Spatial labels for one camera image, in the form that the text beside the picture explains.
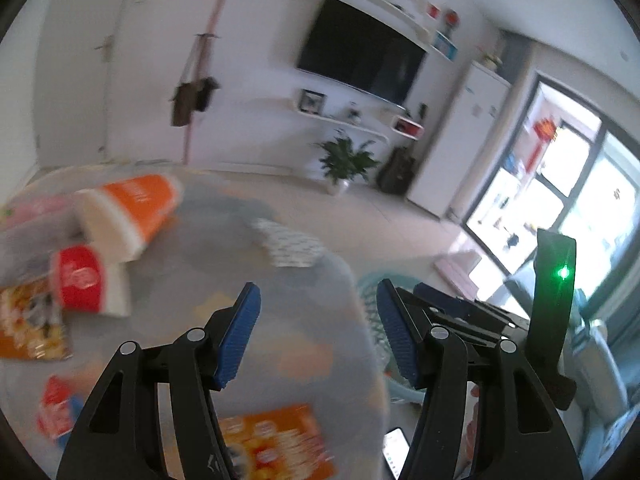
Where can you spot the brown tote bag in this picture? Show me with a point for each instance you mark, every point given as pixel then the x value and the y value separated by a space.
pixel 184 105

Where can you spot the pink coat rack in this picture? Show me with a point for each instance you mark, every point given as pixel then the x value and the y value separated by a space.
pixel 215 15

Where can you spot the orange paper cup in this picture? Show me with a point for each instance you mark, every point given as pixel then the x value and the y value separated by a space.
pixel 130 205

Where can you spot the white wavy wall shelf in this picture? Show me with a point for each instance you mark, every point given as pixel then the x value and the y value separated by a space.
pixel 380 2

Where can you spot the white patterned packet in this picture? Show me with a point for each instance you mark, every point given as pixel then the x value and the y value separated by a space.
pixel 292 242

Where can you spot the red round fan ornament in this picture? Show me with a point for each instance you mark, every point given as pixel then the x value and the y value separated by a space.
pixel 452 21

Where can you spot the red wall square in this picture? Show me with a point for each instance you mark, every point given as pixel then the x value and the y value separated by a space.
pixel 433 10

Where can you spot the dark shoulder bag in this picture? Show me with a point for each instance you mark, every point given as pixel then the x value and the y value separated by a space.
pixel 206 91

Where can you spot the small blue box shelf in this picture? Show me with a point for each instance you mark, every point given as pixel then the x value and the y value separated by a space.
pixel 445 44

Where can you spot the white door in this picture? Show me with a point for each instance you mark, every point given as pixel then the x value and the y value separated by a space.
pixel 75 60

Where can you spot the balcony glass door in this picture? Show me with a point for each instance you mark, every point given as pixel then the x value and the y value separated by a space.
pixel 575 170

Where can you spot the white pink tube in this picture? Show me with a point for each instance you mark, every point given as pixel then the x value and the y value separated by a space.
pixel 40 207

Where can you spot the black acoustic guitar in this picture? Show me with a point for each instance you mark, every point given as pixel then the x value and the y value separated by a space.
pixel 397 172

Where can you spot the white refrigerator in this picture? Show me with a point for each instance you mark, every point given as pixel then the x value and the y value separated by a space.
pixel 455 135

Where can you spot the black flat television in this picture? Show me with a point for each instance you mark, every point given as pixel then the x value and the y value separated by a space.
pixel 360 50

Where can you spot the teal plastic basket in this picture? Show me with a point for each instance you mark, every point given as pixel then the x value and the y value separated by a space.
pixel 372 330

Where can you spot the red white box shelf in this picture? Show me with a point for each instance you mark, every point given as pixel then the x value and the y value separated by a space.
pixel 407 126

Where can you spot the red paper cup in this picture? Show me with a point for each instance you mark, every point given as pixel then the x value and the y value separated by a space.
pixel 82 277

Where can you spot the red knot ornament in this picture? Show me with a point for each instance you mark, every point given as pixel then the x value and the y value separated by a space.
pixel 545 132

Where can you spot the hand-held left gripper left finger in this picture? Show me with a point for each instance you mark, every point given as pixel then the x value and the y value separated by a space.
pixel 239 337

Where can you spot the orange snack packet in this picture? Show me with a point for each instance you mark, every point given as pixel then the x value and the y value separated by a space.
pixel 275 440
pixel 30 320

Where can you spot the black picture frame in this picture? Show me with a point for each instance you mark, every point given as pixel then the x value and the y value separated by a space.
pixel 312 101

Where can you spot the red snack box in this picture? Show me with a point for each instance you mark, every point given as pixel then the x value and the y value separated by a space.
pixel 57 405

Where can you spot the printed scale pattern blanket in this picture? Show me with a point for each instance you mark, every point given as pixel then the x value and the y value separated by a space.
pixel 175 285

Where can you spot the smartphone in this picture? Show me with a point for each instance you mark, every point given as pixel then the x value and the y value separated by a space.
pixel 395 452

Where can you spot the white low wall shelf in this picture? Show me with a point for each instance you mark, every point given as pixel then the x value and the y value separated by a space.
pixel 350 122

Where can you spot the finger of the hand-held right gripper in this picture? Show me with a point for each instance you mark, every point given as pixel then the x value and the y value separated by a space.
pixel 475 312

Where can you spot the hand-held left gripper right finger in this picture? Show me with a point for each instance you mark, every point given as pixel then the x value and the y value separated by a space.
pixel 397 335

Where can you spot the potted green plant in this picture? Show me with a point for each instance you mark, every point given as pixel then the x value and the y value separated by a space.
pixel 347 160

